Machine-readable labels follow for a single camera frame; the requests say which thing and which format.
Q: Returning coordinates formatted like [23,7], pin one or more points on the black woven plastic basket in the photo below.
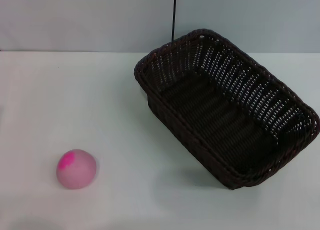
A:
[215,119]

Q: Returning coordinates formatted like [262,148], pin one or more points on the pink ball with magenta patch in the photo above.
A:
[77,172]

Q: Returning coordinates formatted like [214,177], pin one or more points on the black vertical wall strip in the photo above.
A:
[173,14]

